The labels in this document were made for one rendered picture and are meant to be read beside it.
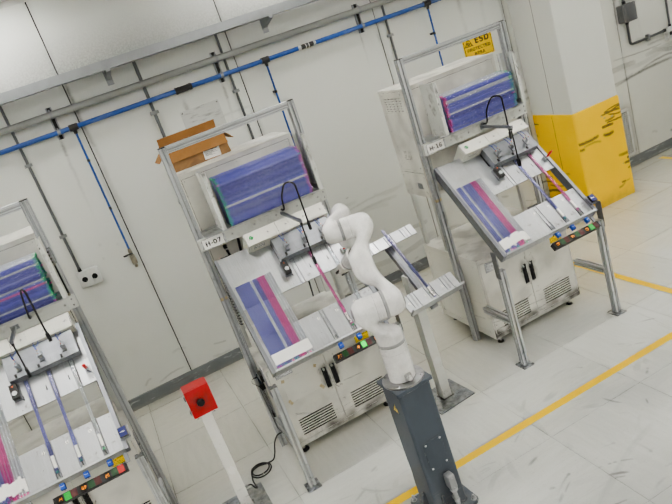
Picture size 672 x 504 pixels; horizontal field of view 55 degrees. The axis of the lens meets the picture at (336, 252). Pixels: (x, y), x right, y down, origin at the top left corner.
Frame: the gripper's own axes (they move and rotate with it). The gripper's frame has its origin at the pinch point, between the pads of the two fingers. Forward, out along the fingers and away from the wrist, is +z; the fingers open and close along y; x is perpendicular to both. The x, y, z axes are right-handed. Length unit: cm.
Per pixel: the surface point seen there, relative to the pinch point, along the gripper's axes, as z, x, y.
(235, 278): 5, -23, 54
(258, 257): 5.9, -28.7, 37.3
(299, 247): -1.3, -22.4, 16.0
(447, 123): -3, -55, -101
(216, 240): 2, -46, 54
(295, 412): 44, 53, 52
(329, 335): -4.3, 28.2, 24.6
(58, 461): -4, 24, 165
